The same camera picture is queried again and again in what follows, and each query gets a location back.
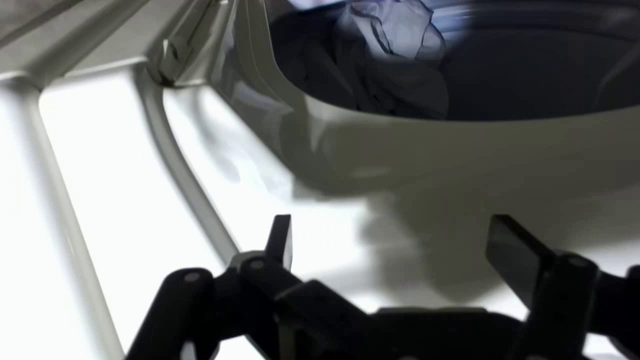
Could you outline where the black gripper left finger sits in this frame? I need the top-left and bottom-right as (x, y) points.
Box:
(265, 214), (292, 267)

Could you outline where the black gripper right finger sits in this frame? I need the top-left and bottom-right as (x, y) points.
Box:
(485, 214), (555, 305)

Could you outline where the grey cloth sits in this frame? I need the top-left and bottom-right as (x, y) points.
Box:
(269, 0), (450, 118)

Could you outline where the white washing machine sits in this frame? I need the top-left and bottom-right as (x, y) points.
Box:
(0, 0), (640, 202)

